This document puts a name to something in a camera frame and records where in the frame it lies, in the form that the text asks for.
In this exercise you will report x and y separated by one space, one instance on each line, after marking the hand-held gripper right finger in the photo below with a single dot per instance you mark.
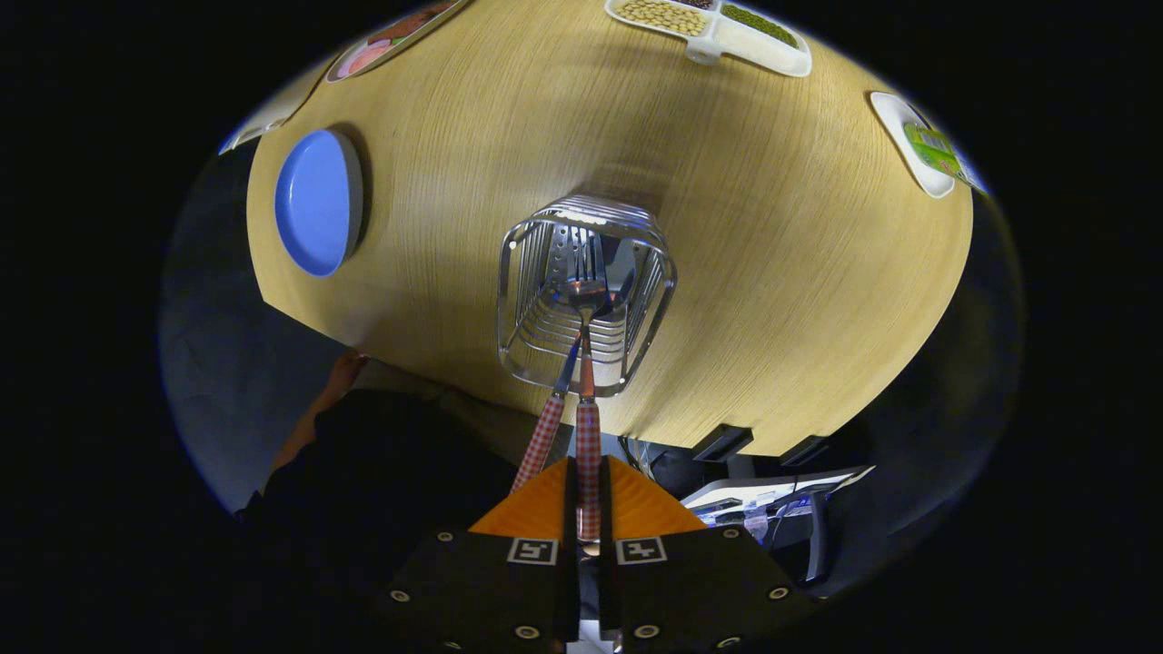
605 509

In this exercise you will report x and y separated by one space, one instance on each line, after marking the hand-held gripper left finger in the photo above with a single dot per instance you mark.
570 509

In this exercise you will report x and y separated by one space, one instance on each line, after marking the black table clamp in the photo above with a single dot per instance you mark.
805 450
722 443

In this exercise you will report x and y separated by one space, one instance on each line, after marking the blue round plate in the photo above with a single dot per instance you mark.
313 200

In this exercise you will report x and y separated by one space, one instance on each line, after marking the white square coaster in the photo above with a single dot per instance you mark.
895 127

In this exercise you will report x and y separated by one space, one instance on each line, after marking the white divided dish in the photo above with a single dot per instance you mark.
763 54

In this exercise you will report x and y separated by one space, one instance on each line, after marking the green label metal bottle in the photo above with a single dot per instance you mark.
936 150

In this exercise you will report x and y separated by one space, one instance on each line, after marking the cream white toaster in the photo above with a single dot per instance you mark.
259 127

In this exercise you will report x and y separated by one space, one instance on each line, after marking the white oval food plate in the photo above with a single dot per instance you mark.
340 73

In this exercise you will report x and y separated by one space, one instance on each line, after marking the pink ham slice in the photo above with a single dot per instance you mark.
368 56

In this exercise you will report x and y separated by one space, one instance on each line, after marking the pile of yellow soybeans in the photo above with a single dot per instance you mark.
663 15

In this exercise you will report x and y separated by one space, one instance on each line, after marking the brown meat piece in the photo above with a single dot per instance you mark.
418 23

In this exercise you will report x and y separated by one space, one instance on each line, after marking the pile of green beans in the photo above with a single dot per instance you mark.
759 23

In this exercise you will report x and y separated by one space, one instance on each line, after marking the pile of dark red beans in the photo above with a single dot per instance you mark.
700 4

